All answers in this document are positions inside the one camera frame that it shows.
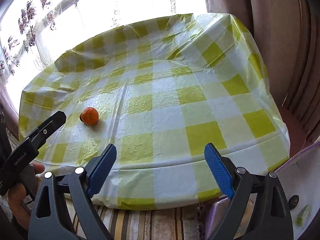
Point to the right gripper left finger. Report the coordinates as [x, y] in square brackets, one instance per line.
[50, 218]

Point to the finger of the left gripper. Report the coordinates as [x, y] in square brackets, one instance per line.
[50, 124]

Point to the orange tangerine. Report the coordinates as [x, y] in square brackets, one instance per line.
[89, 116]

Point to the dark wrinkled passion fruit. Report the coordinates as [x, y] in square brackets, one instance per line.
[293, 201]

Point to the green fruit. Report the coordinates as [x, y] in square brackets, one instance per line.
[304, 215]

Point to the person's left hand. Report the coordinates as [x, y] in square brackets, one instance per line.
[17, 194]

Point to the white purple storage box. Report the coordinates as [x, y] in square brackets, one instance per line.
[300, 175]

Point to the striped rug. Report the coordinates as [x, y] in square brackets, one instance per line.
[176, 223]

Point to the white lace curtain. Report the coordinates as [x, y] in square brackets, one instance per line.
[34, 33]

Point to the yellow white checkered tablecloth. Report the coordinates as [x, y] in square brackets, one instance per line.
[164, 88]

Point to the pink curtain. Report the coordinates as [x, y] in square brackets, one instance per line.
[287, 35]

